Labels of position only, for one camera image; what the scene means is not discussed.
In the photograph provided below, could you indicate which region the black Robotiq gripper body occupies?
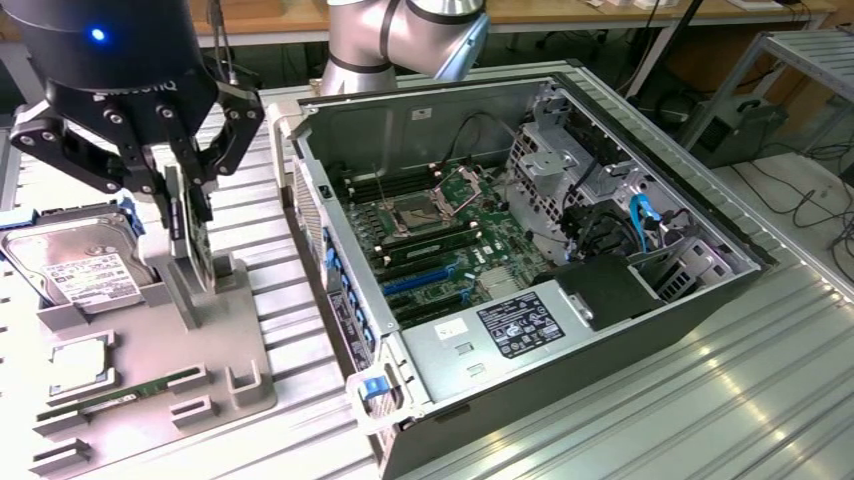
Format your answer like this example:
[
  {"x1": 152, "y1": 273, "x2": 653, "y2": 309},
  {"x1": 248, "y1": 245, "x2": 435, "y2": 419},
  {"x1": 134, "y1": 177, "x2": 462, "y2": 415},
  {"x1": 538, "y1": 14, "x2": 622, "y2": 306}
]
[{"x1": 11, "y1": 0, "x2": 222, "y2": 151}]

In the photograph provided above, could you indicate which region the graphics card with metal bracket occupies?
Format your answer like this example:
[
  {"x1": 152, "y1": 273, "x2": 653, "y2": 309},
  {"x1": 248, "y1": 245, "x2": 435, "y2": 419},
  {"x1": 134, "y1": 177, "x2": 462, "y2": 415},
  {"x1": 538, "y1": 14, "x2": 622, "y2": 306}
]
[{"x1": 162, "y1": 163, "x2": 216, "y2": 297}]

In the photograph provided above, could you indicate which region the wooden desk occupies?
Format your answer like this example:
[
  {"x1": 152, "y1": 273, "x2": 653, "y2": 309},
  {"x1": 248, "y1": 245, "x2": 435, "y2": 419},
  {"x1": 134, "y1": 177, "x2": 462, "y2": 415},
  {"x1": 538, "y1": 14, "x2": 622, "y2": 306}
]
[{"x1": 0, "y1": 0, "x2": 839, "y2": 50}]

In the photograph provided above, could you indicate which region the thin socket locking lever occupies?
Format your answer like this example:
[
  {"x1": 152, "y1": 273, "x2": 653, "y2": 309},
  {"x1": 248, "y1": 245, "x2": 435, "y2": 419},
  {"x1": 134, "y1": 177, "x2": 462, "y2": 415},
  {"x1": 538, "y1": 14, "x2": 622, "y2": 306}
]
[{"x1": 374, "y1": 162, "x2": 396, "y2": 207}]

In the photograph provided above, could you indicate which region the black RAM slot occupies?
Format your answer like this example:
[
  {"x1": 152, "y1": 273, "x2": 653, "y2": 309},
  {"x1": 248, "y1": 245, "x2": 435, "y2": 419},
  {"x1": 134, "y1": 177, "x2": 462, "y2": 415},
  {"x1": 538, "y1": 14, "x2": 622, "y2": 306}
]
[{"x1": 344, "y1": 168, "x2": 442, "y2": 204}]

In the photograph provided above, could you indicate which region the CPU socket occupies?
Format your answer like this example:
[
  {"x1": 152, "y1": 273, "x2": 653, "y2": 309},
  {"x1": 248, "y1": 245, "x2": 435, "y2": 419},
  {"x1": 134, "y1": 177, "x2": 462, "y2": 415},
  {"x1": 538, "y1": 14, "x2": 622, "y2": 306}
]
[{"x1": 391, "y1": 192, "x2": 457, "y2": 237}]

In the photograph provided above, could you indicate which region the green RAM stick with label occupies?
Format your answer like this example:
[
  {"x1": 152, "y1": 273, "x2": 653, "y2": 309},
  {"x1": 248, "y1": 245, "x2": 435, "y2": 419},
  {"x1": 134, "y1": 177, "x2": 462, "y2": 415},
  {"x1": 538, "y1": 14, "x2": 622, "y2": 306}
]
[{"x1": 380, "y1": 225, "x2": 485, "y2": 265}]

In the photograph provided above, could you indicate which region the grey parts rack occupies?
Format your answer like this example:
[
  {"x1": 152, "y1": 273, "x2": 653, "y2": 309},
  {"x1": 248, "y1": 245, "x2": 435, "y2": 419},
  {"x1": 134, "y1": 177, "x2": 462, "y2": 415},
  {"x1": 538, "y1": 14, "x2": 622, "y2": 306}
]
[{"x1": 26, "y1": 247, "x2": 280, "y2": 477}]

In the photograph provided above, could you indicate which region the blue expansion slot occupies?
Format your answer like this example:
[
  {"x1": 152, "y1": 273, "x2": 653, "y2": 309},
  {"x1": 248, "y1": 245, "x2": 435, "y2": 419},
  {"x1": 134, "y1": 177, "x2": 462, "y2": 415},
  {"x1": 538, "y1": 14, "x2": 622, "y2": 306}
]
[{"x1": 380, "y1": 265, "x2": 451, "y2": 297}]

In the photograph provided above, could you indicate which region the metal socket cover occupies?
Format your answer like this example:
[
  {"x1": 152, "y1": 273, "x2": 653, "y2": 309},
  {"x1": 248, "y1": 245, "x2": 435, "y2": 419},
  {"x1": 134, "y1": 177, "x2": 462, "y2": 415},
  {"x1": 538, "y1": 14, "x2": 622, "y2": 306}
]
[{"x1": 431, "y1": 165, "x2": 494, "y2": 217}]

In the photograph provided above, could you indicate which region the silver CPU chip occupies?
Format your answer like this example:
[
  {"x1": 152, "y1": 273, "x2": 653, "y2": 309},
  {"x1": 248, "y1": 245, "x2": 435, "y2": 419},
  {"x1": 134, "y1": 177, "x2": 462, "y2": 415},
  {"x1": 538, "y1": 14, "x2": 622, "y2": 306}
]
[{"x1": 50, "y1": 341, "x2": 112, "y2": 392}]

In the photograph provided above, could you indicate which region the green motherboard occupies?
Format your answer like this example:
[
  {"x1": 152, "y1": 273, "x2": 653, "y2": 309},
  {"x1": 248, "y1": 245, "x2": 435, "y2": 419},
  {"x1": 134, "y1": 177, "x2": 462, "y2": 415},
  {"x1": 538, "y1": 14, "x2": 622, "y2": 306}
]
[{"x1": 336, "y1": 158, "x2": 569, "y2": 331}]

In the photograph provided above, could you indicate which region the black expansion slot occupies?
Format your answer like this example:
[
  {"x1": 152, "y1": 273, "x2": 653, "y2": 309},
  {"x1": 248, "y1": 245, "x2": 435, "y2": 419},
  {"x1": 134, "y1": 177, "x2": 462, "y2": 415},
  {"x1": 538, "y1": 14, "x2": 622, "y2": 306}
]
[{"x1": 390, "y1": 290, "x2": 470, "y2": 324}]

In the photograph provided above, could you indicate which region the green RAM stick on holder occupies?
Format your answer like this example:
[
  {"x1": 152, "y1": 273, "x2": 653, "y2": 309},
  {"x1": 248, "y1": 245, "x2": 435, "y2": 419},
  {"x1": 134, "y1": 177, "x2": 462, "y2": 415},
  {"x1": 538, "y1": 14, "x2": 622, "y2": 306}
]
[{"x1": 35, "y1": 366, "x2": 203, "y2": 422}]

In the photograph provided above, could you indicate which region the silver chipset heatsink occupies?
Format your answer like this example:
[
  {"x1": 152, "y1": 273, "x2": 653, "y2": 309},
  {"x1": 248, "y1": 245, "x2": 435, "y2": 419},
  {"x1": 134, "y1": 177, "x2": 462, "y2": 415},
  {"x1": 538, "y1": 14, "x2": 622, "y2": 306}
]
[{"x1": 474, "y1": 271, "x2": 527, "y2": 297}]

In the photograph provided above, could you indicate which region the metal disk bay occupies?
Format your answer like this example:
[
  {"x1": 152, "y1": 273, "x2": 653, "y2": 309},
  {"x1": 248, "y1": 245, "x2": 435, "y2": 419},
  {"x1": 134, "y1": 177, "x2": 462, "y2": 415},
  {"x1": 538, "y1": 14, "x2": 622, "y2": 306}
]
[{"x1": 507, "y1": 120, "x2": 606, "y2": 204}]

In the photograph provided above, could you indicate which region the grey power supply unit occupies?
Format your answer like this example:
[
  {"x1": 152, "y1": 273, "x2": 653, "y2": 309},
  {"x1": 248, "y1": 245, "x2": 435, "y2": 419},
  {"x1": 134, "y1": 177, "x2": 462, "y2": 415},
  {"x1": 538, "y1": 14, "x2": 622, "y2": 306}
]
[{"x1": 398, "y1": 278, "x2": 597, "y2": 404}]

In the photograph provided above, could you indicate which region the open black PC case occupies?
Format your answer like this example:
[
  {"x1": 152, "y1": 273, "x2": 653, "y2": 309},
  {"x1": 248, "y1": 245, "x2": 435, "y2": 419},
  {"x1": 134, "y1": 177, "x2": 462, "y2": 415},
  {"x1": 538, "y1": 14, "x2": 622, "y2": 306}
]
[{"x1": 274, "y1": 58, "x2": 781, "y2": 480}]

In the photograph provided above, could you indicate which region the grey floor device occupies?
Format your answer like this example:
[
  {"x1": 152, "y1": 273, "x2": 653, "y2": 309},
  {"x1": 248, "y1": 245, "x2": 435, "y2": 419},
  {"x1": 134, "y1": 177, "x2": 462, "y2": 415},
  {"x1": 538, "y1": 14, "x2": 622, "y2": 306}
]
[{"x1": 694, "y1": 96, "x2": 790, "y2": 169}]

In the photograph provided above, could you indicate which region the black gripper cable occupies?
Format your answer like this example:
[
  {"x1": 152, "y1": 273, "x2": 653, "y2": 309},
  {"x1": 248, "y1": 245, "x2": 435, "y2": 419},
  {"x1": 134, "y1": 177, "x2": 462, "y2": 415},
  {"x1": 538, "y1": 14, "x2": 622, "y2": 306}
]
[{"x1": 204, "y1": 0, "x2": 243, "y2": 87}]

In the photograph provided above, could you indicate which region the hard disk with blue bracket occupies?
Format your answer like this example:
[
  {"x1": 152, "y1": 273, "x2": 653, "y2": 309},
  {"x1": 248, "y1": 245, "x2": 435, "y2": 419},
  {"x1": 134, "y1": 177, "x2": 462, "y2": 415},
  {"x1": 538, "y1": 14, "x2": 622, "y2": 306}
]
[{"x1": 0, "y1": 197, "x2": 148, "y2": 316}]

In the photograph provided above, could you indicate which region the black looped wire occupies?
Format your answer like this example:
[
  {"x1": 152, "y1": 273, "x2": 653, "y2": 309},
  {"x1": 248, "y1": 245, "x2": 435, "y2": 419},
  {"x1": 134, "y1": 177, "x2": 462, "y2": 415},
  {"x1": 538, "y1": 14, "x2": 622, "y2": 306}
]
[{"x1": 447, "y1": 111, "x2": 517, "y2": 162}]

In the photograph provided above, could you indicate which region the black wire bundle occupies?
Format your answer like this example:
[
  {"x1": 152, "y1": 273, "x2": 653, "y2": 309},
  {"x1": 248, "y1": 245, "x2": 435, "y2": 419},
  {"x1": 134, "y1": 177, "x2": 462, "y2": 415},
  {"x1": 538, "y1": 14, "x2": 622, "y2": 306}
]
[{"x1": 558, "y1": 202, "x2": 635, "y2": 264}]

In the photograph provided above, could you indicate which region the black plastic air duct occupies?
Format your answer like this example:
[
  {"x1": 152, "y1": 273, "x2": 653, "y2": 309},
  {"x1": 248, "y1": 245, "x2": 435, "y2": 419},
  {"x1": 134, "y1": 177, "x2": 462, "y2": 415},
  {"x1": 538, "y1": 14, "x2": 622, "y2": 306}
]
[{"x1": 551, "y1": 253, "x2": 670, "y2": 332}]

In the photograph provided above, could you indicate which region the blue SATA wire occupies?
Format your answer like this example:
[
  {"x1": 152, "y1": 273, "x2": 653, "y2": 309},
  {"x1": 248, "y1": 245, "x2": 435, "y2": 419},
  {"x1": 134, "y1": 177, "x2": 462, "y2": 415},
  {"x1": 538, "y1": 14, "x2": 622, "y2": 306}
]
[{"x1": 627, "y1": 192, "x2": 663, "y2": 257}]

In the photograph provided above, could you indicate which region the grey metal shelf frame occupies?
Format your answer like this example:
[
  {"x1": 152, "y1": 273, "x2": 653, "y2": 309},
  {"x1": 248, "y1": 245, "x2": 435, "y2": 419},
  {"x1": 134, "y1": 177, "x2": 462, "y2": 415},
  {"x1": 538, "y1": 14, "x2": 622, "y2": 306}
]
[{"x1": 714, "y1": 28, "x2": 854, "y2": 169}]

